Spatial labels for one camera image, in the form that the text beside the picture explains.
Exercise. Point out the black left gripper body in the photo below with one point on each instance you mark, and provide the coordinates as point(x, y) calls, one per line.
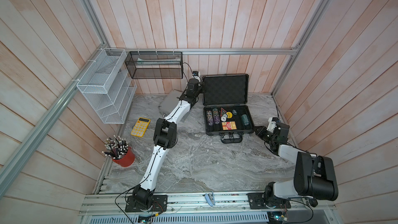
point(199, 90)

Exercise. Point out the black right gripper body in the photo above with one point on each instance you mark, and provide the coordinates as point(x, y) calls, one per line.
point(272, 140)

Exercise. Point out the dark grey poker case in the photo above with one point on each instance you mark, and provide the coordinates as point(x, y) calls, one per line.
point(229, 94)

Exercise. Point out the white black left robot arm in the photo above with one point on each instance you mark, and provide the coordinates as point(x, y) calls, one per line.
point(165, 138)

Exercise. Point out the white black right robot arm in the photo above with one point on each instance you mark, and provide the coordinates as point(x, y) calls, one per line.
point(314, 176)

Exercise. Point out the silver aluminium poker case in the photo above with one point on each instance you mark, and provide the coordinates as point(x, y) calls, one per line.
point(172, 109)

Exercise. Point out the poker chip stack row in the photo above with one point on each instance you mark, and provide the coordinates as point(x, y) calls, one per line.
point(212, 116)

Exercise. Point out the playing card deck box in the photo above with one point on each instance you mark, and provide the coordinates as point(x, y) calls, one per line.
point(229, 125)

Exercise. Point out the yellow calculator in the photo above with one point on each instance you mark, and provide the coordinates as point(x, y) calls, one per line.
point(140, 127)

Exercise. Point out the red pencil cup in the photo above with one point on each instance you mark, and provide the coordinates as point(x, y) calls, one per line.
point(119, 151)

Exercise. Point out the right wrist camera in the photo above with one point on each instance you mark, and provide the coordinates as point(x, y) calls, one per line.
point(272, 123)

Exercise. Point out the black mesh wall basket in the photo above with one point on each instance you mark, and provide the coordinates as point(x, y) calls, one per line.
point(154, 64)

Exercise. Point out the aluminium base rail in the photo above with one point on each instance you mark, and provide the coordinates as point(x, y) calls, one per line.
point(191, 208)

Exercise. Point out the blue clip on rail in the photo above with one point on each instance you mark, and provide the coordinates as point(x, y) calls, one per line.
point(209, 197)

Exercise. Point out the white wire mesh shelf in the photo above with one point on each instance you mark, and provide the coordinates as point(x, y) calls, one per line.
point(106, 85)

